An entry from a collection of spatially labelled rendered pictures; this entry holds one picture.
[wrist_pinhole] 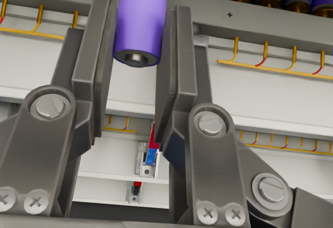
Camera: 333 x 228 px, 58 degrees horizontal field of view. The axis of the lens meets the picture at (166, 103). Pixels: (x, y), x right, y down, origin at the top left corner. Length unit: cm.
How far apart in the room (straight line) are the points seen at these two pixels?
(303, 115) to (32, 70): 18
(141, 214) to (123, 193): 11
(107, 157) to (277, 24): 25
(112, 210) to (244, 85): 50
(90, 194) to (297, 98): 42
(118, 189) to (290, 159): 30
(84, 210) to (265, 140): 40
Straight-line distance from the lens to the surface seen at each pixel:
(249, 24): 20
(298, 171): 44
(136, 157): 38
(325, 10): 24
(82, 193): 57
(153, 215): 67
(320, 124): 24
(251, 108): 21
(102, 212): 66
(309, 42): 22
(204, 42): 18
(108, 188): 56
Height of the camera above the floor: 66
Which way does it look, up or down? 61 degrees down
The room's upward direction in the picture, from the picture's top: 21 degrees clockwise
